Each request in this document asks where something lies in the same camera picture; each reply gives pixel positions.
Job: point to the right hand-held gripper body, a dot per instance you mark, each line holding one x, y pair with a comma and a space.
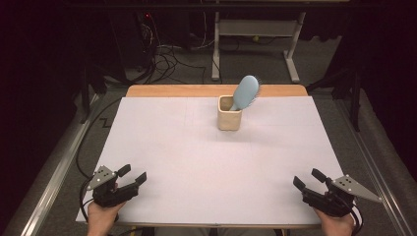
331, 201

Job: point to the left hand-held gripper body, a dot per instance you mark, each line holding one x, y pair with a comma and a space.
108, 195

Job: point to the beige square cup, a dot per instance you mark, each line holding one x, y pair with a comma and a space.
227, 121

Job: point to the light blue hairbrush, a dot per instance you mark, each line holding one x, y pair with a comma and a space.
246, 91

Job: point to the person's right hand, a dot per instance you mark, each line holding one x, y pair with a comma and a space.
336, 226

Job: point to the person's left hand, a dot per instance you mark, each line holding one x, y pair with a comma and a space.
100, 219

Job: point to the black metal stand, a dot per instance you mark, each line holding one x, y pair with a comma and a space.
86, 95
355, 105

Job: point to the wooden table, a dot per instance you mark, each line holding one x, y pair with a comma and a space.
196, 90

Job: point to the small yellow-green object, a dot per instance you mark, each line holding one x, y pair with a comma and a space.
255, 38

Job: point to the aluminium floor rail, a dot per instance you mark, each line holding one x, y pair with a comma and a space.
55, 183
377, 170

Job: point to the white metal desk frame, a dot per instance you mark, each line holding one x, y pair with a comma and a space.
259, 28

